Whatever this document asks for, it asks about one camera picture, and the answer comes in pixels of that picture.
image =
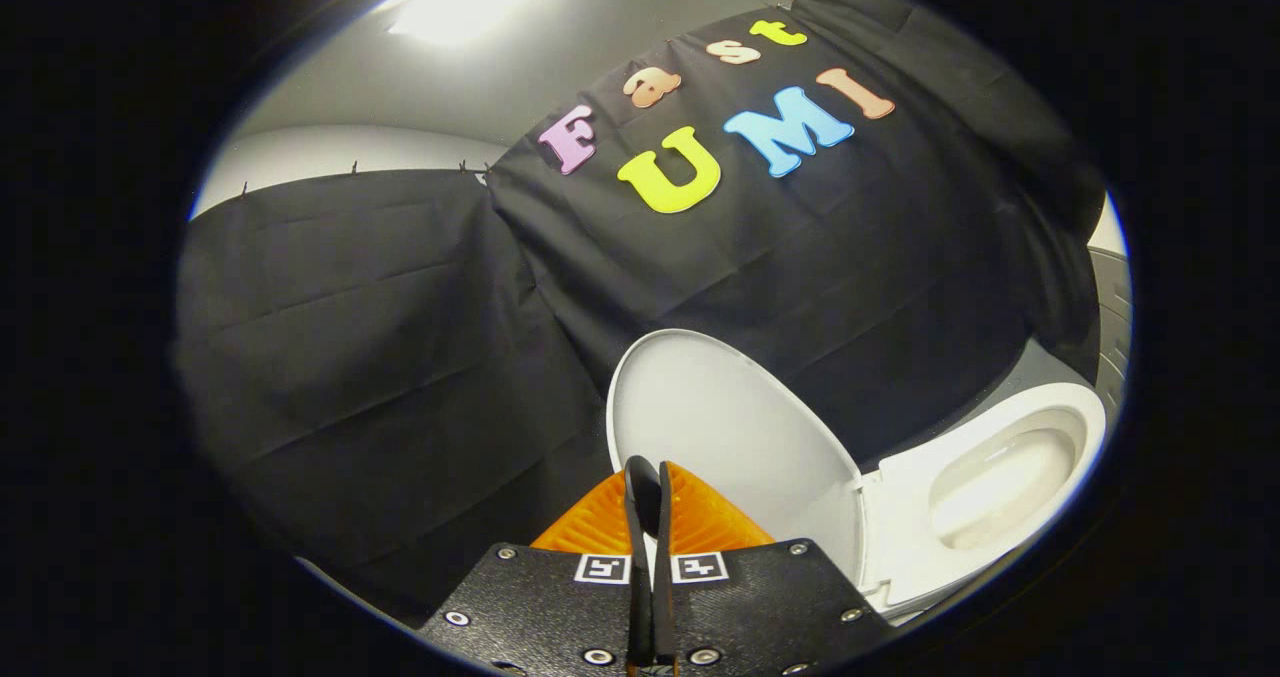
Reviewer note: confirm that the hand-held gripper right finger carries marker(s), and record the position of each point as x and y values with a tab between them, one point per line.
760	612

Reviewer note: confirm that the black backdrop cloth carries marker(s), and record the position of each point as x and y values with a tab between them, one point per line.
400	357

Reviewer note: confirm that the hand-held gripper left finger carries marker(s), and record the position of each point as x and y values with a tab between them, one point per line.
560	612

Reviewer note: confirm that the white toilet seat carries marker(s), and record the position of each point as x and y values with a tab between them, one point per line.
900	527

